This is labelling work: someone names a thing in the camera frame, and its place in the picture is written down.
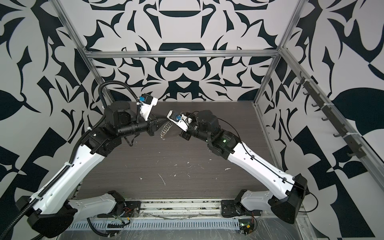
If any wall hook rail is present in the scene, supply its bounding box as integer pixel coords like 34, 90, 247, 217
298, 72, 368, 159

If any small circuit board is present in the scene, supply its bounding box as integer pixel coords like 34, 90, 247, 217
239, 218, 258, 236

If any white slotted cable duct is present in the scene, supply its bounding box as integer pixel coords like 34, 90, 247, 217
65, 218, 241, 231

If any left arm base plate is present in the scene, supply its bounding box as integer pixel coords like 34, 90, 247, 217
117, 200, 142, 218

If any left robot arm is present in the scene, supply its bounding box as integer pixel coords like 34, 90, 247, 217
17, 101, 167, 238

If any metal keyring chain loop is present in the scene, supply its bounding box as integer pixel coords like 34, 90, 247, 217
159, 119, 174, 140

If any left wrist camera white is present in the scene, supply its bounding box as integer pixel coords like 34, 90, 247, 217
139, 94, 158, 121

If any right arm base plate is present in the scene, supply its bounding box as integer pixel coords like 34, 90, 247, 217
221, 200, 254, 218

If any left corrugated black cable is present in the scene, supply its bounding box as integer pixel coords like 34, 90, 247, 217
0, 80, 142, 240

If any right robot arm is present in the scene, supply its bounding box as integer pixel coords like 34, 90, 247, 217
169, 110, 309, 224

